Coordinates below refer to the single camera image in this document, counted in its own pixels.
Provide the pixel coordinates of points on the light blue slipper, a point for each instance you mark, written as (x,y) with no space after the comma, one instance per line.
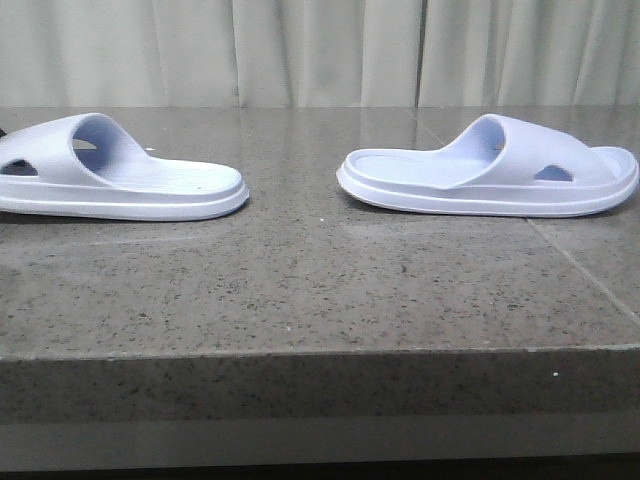
(87,165)
(498,166)

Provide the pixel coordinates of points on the pale beige curtain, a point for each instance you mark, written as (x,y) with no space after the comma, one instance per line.
(319,53)

